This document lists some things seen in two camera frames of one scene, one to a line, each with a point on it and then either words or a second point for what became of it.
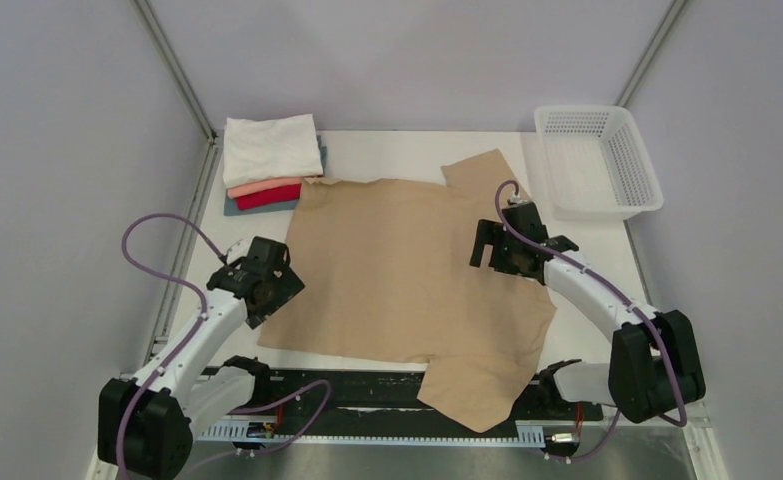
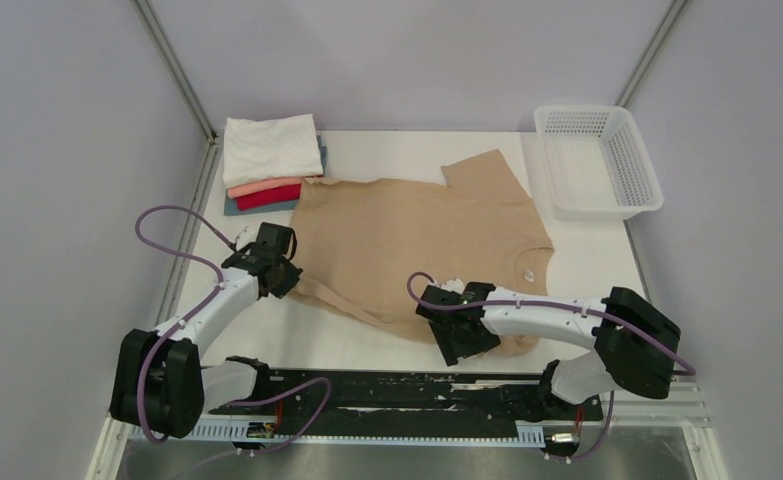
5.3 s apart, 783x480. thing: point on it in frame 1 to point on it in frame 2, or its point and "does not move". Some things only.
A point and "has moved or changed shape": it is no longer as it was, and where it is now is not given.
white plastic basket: (597, 165) does not move
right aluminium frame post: (648, 56) does not move
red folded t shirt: (269, 198) does not move
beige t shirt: (387, 273) has moved or changed shape
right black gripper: (490, 233) to (453, 350)
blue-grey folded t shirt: (231, 208) does not move
